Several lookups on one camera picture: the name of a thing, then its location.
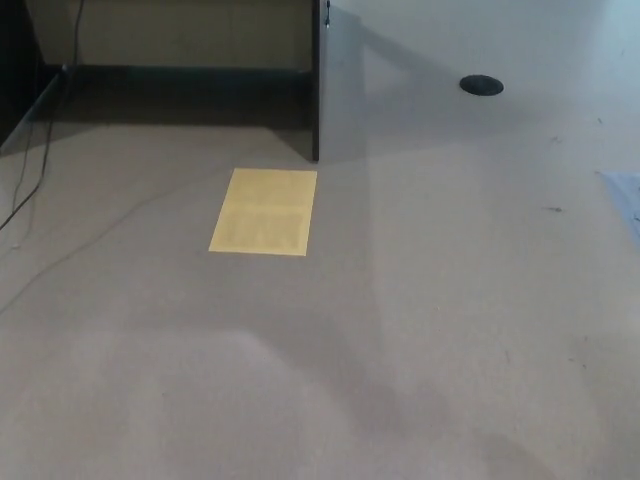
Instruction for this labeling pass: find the pale blue sheet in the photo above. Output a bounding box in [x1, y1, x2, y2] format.
[595, 169, 640, 227]

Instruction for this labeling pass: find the yellow paper sheet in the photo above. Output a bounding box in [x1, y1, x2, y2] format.
[207, 168, 319, 258]

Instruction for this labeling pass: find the thin grey floor cable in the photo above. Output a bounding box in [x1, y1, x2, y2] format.
[0, 192, 169, 316]

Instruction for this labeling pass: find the thin black cable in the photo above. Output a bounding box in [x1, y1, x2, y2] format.
[0, 0, 84, 231]
[9, 67, 69, 216]

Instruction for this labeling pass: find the dark furniture frame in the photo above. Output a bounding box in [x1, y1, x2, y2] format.
[0, 0, 69, 154]

